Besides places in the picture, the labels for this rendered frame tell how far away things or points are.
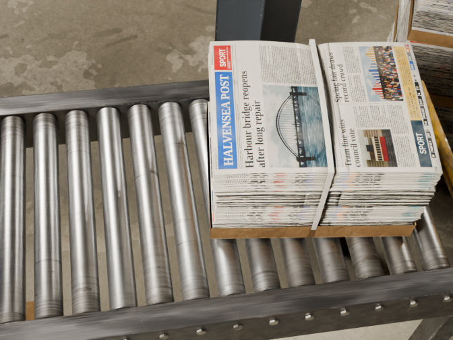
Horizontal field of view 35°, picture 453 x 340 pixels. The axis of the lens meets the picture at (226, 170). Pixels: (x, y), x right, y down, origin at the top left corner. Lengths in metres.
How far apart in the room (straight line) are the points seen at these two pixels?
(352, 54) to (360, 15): 1.61
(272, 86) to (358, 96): 0.15
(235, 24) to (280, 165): 1.11
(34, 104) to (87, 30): 1.29
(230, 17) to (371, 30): 0.82
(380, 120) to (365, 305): 0.33
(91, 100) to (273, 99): 0.46
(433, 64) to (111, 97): 0.94
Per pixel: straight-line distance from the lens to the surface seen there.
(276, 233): 1.31
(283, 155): 1.15
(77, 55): 2.70
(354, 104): 1.24
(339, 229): 1.31
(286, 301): 1.28
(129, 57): 2.68
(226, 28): 2.25
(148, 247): 1.32
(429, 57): 2.03
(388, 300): 1.32
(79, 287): 1.29
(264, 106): 1.20
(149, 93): 1.52
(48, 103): 1.52
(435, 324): 1.55
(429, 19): 1.93
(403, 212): 1.30
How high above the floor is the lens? 1.96
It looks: 56 degrees down
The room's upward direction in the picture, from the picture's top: 5 degrees clockwise
